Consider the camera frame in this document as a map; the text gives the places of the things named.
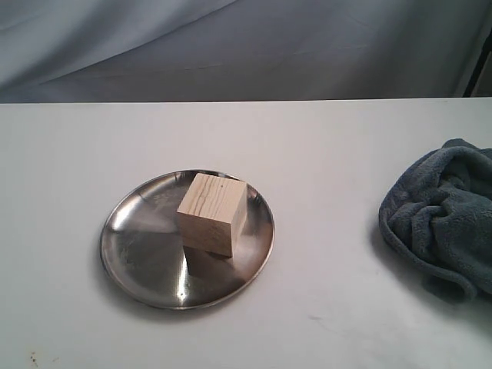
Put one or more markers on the light wooden cube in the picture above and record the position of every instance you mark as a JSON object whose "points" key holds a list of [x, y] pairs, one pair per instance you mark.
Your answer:
{"points": [[212, 214]]}

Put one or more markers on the blue fleece towel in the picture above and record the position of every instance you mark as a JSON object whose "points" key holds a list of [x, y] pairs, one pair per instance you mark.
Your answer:
{"points": [[437, 217]]}

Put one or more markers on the round stainless steel plate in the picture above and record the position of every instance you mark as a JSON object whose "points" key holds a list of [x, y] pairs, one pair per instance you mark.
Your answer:
{"points": [[142, 251]]}

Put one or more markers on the grey backdrop cloth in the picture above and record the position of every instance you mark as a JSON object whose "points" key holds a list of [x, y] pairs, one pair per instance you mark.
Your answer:
{"points": [[137, 51]]}

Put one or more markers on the black stand pole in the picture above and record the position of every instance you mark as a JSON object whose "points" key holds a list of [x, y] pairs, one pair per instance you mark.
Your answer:
{"points": [[479, 67]]}

